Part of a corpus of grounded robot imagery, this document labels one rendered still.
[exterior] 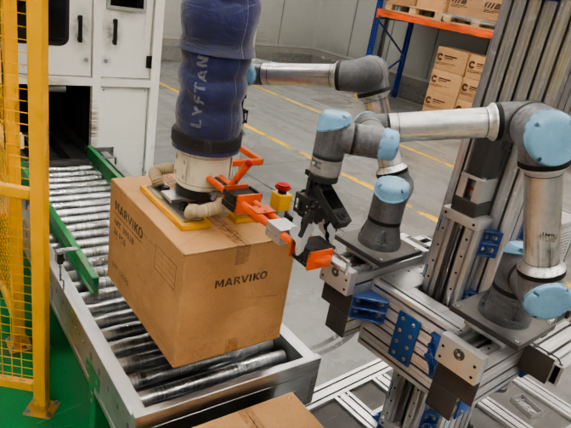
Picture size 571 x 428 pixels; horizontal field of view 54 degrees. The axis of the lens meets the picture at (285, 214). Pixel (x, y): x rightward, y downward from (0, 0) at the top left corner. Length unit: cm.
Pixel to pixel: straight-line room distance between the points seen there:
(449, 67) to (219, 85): 816
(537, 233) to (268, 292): 84
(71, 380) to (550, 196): 218
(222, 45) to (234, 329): 88
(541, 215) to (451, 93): 824
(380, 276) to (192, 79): 91
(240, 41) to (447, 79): 813
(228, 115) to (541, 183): 89
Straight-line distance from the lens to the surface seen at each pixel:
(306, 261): 139
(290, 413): 193
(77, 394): 276
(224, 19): 165
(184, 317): 170
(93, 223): 298
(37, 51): 200
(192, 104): 172
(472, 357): 164
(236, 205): 161
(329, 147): 129
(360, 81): 185
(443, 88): 972
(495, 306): 170
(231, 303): 177
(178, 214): 177
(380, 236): 192
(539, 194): 143
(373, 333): 201
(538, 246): 149
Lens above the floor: 184
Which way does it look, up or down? 23 degrees down
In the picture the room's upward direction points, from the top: 10 degrees clockwise
